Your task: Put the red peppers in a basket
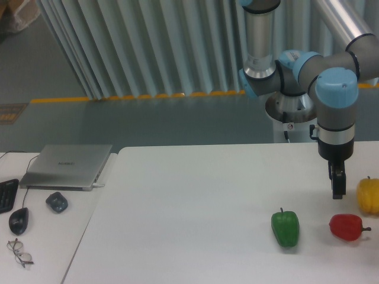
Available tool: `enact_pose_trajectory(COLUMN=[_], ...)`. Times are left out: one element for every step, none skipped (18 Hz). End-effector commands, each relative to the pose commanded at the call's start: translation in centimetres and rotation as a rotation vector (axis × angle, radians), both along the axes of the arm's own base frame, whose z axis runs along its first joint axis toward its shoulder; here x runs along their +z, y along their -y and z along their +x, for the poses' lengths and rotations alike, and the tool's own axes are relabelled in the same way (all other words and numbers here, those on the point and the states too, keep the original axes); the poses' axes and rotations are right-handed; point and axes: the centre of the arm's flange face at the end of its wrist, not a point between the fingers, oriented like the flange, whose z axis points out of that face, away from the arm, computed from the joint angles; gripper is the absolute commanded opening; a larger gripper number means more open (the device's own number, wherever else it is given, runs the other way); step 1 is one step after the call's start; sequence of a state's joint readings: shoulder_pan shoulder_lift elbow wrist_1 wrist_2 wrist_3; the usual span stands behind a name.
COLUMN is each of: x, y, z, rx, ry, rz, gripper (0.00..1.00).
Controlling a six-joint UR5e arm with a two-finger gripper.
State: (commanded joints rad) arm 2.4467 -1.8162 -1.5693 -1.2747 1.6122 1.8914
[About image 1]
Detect cardboard box with plastic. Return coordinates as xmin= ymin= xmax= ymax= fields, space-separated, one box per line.
xmin=1 ymin=0 xmax=40 ymax=43

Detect red bell pepper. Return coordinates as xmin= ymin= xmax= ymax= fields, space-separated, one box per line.
xmin=329 ymin=214 xmax=371 ymax=241

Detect black keyboard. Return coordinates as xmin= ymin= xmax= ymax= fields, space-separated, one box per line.
xmin=0 ymin=179 xmax=19 ymax=214

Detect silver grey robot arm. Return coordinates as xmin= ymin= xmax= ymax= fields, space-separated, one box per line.
xmin=239 ymin=1 xmax=378 ymax=199

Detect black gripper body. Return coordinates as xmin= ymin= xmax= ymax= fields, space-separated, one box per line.
xmin=317 ymin=139 xmax=354 ymax=162

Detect white usb plug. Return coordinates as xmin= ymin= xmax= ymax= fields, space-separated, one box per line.
xmin=92 ymin=183 xmax=105 ymax=189

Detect black mouse cable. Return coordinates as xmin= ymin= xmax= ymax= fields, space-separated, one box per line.
xmin=0 ymin=150 xmax=41 ymax=209

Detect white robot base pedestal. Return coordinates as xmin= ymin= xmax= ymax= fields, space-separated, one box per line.
xmin=265 ymin=92 xmax=317 ymax=143

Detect green bell pepper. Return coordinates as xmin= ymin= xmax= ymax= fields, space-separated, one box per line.
xmin=271 ymin=208 xmax=300 ymax=247

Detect black wired mouse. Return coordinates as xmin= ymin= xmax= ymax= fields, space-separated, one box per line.
xmin=8 ymin=207 xmax=29 ymax=235

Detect thin-framed eyeglasses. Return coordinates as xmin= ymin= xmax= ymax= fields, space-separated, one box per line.
xmin=7 ymin=238 xmax=34 ymax=268

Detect yellow bell pepper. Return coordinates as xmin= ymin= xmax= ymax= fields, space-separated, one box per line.
xmin=356 ymin=176 xmax=378 ymax=215

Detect silver closed laptop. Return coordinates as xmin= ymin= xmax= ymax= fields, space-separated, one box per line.
xmin=20 ymin=144 xmax=112 ymax=191

